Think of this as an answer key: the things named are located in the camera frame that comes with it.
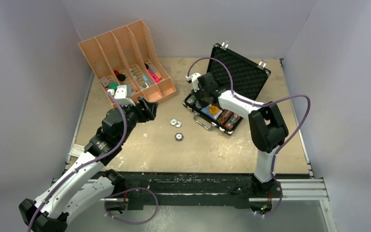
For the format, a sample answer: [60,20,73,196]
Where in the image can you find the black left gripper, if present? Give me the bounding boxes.
[118,97,157,144]

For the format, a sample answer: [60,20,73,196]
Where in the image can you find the yellow big blind button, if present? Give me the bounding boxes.
[208,105,219,115]

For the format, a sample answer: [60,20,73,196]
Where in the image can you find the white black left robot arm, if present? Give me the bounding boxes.
[19,97,158,232]

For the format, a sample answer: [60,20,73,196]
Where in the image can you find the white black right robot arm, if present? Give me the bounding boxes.
[188,72,288,197]

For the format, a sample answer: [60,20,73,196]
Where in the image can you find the blue playing card deck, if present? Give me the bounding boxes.
[201,104,223,120]

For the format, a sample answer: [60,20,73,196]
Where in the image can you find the black orange chip row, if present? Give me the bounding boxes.
[217,110,233,125]

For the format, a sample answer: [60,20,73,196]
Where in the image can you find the black poker chip case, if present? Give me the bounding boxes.
[183,43,271,135]

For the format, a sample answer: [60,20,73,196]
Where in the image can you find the pink highlighter marker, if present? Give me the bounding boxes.
[144,63,160,83]

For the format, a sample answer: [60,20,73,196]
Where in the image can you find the green round tape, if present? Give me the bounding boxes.
[108,82,118,89]

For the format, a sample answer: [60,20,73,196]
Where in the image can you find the black red round object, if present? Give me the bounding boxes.
[113,70,126,82]

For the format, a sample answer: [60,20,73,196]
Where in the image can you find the peach desk organizer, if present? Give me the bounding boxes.
[79,20,177,103]

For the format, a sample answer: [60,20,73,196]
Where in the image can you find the small white red box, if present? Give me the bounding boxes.
[69,144,85,158]

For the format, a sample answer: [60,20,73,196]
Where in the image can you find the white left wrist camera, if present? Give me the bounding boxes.
[107,85,135,106]

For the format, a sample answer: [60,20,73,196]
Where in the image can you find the chrome case handle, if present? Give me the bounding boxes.
[193,114,218,131]

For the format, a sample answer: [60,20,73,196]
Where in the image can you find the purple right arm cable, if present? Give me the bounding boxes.
[186,57,311,185]

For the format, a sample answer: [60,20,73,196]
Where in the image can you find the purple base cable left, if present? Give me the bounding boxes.
[104,187,159,225]

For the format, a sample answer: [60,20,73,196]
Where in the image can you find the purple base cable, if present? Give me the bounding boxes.
[253,179,284,218]
[104,187,159,225]

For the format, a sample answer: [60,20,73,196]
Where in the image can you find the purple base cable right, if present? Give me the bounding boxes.
[253,179,284,218]

